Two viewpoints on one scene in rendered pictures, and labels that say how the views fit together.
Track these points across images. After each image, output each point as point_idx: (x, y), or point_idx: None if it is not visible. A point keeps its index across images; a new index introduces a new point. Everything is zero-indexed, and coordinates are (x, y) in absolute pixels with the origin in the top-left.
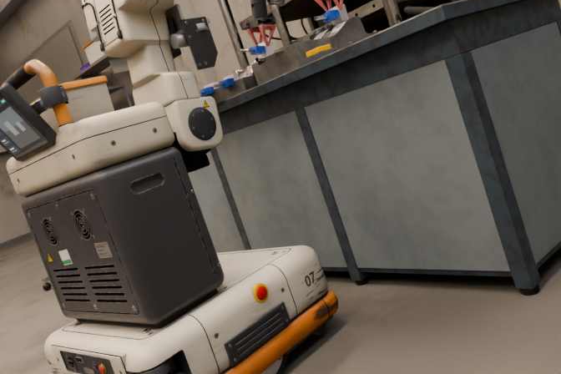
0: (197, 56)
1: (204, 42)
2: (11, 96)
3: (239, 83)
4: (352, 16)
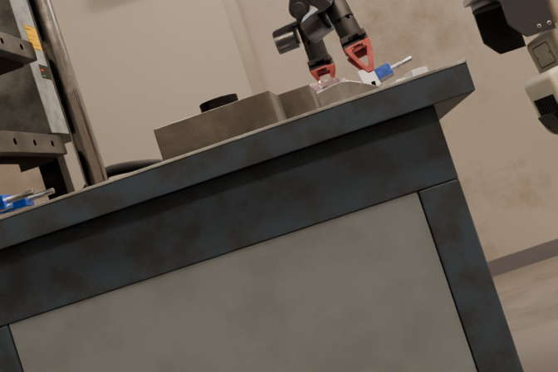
0: (515, 32)
1: (494, 24)
2: None
3: None
4: (30, 141)
